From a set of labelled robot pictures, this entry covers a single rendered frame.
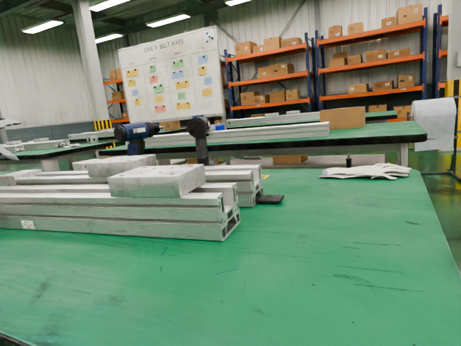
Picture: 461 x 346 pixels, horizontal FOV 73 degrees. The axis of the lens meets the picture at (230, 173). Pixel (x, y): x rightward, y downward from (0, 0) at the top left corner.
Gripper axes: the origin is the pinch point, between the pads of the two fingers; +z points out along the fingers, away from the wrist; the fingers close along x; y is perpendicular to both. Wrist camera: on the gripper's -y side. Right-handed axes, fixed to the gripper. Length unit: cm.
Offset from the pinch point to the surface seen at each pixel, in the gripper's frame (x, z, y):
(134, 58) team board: -219, 181, 155
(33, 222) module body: 38, -12, -41
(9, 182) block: 18.8, -5.3, -7.4
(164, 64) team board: -195, 194, 114
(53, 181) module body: 22.9, -0.5, -26.3
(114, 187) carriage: 37, -9, -69
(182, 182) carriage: 39, -5, -83
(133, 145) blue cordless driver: 9.5, 21.1, -37.0
